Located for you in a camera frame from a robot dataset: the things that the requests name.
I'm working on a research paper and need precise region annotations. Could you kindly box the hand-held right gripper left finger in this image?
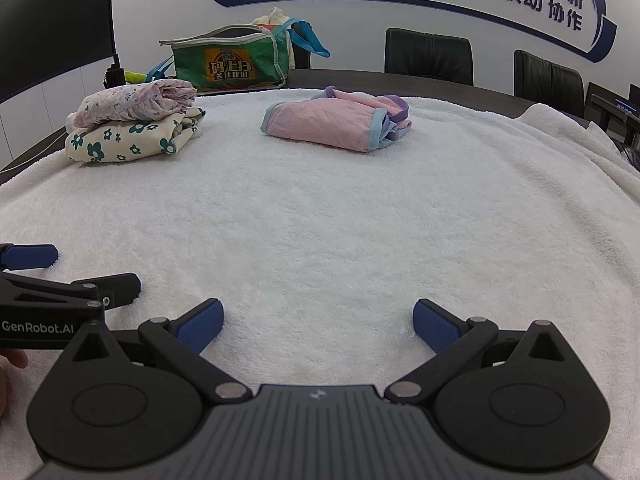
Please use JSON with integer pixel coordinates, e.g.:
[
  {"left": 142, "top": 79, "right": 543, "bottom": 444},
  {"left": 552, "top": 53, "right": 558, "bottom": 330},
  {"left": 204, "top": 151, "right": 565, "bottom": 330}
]
[{"left": 59, "top": 298, "right": 253, "bottom": 403}]

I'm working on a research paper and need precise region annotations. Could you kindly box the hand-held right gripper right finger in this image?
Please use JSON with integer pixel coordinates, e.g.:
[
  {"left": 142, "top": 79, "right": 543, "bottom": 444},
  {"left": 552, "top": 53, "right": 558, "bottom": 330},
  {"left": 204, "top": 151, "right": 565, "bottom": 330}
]
[{"left": 385, "top": 298, "right": 583, "bottom": 403}]

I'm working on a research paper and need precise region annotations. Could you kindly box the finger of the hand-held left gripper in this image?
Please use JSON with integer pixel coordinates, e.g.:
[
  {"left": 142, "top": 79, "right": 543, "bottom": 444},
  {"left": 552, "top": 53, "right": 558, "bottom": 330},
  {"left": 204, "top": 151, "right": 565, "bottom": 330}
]
[
  {"left": 0, "top": 242, "right": 60, "bottom": 273},
  {"left": 0, "top": 271, "right": 142, "bottom": 311}
]

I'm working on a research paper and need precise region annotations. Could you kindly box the pink mesh garment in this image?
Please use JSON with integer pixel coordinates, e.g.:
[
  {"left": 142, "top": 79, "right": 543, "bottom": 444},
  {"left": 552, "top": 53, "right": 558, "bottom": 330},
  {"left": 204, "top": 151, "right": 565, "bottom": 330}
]
[{"left": 261, "top": 85, "right": 413, "bottom": 153}]

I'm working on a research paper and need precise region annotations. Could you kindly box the person's left hand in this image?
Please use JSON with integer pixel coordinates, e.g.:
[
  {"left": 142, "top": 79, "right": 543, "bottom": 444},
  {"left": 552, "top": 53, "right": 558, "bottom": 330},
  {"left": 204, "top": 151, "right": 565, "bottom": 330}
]
[{"left": 0, "top": 349, "right": 30, "bottom": 423}]

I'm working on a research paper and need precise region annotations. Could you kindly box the cream green-flowered folded garment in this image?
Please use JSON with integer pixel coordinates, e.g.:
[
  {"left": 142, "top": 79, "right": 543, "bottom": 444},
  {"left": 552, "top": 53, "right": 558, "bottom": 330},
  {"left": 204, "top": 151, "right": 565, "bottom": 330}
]
[{"left": 65, "top": 106, "right": 207, "bottom": 165}]

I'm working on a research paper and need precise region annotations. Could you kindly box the white towel blanket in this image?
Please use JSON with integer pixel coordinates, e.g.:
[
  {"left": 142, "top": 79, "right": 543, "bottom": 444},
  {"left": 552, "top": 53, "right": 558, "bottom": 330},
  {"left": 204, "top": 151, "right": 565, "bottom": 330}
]
[{"left": 0, "top": 87, "right": 640, "bottom": 480}]

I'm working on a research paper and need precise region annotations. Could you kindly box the pink floral folded garment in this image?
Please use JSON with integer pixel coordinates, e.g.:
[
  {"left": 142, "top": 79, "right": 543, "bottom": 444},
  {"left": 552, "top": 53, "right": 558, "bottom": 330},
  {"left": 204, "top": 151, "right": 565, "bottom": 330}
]
[{"left": 66, "top": 79, "right": 199, "bottom": 128}]

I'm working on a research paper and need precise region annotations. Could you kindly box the black walkie-talkie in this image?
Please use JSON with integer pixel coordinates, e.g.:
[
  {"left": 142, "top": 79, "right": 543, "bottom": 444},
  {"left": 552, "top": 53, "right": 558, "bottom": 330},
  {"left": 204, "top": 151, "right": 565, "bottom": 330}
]
[{"left": 103, "top": 54, "right": 126, "bottom": 90}]

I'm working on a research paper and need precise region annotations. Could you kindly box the green zip bag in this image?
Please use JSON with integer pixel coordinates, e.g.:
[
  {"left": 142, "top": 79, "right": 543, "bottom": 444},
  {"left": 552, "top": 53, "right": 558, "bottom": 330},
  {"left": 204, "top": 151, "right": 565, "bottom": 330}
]
[{"left": 159, "top": 19, "right": 332, "bottom": 96}]

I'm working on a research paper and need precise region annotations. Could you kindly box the black desk rack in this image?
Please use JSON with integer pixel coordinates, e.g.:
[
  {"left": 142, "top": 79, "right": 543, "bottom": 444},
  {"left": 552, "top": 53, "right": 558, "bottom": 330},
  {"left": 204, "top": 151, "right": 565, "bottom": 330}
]
[{"left": 590, "top": 92, "right": 640, "bottom": 153}]

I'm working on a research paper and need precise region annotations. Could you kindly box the cream cloth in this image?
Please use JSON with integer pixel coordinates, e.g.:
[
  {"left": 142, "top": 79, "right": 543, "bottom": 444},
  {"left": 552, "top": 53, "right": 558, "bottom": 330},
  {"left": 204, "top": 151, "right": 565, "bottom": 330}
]
[{"left": 250, "top": 7, "right": 301, "bottom": 31}]

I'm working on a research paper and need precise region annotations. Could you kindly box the black wall screen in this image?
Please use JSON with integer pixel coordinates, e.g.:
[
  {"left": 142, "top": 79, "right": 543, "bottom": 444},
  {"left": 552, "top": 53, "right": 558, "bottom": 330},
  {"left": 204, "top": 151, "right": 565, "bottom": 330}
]
[{"left": 0, "top": 0, "right": 118, "bottom": 103}]

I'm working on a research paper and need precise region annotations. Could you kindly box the blue wall lettering sign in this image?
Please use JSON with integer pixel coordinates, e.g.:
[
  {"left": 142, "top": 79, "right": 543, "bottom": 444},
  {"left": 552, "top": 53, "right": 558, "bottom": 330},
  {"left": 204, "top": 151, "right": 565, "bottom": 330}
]
[{"left": 196, "top": 0, "right": 620, "bottom": 63}]

